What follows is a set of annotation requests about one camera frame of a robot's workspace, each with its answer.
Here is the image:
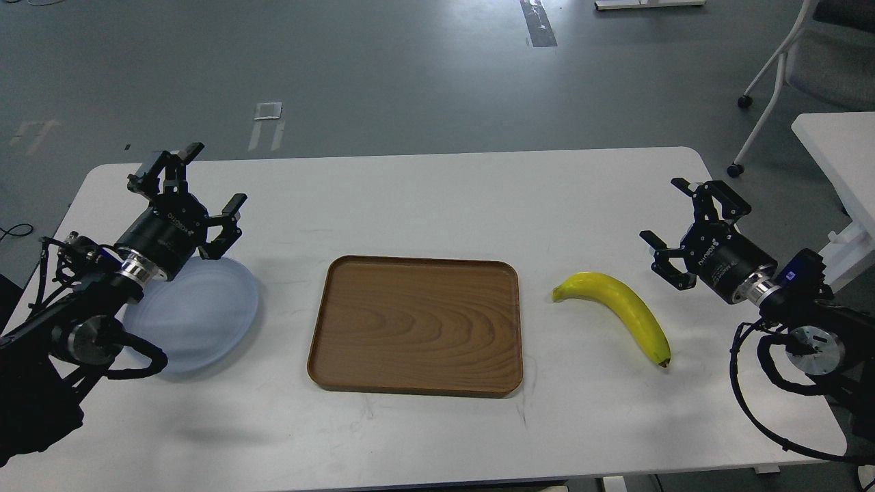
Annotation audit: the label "light blue plate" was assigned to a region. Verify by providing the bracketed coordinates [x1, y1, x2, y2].
[122, 256, 259, 374]

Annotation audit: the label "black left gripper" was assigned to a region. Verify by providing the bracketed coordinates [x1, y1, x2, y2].
[113, 142, 249, 281]

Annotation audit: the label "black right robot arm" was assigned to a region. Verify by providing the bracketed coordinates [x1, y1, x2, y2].
[640, 177, 873, 466]

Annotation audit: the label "white office chair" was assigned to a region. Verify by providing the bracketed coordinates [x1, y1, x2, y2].
[726, 1, 874, 178]

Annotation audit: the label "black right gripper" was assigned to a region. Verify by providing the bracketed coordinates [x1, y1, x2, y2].
[638, 178, 777, 304]

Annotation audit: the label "yellow banana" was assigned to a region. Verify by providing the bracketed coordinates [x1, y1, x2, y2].
[551, 271, 672, 368]

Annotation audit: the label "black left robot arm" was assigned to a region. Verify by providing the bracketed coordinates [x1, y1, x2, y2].
[1, 142, 247, 464]

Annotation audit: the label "brown wooden tray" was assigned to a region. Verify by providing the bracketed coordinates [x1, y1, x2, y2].
[307, 255, 523, 398]

